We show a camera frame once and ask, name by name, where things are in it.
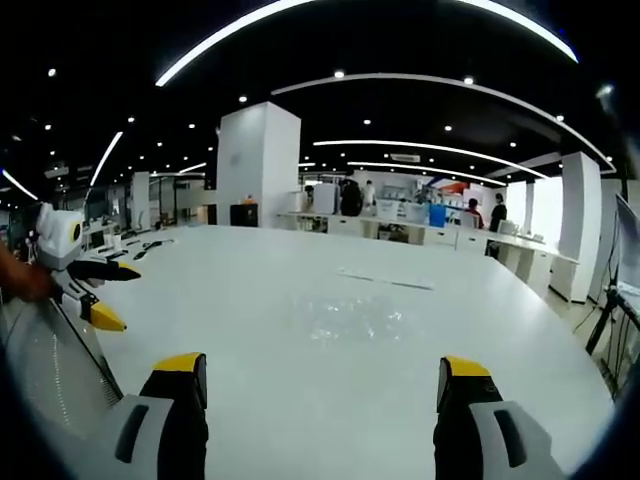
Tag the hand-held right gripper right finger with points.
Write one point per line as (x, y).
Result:
(492, 430)

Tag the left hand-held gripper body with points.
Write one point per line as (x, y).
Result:
(57, 235)

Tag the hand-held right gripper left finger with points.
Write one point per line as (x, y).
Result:
(150, 425)

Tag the clear food packaging bag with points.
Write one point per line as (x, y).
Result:
(350, 320)

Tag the person's left hand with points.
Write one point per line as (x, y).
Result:
(30, 280)

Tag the black tool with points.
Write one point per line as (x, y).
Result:
(150, 246)

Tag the grey ribbed panel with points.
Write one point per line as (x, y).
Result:
(55, 360)

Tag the curved ceiling light strip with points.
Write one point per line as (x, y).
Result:
(350, 30)
(107, 157)

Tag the black box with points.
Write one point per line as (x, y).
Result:
(244, 214)

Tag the black tripod stand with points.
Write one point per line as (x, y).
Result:
(612, 325)

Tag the white square pillar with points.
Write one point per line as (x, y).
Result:
(257, 165)

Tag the long white counter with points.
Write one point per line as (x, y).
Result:
(450, 240)

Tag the blue storage box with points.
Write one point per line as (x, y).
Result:
(437, 215)

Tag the monitor screen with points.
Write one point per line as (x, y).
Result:
(628, 245)

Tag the white slim pillar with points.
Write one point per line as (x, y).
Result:
(580, 205)

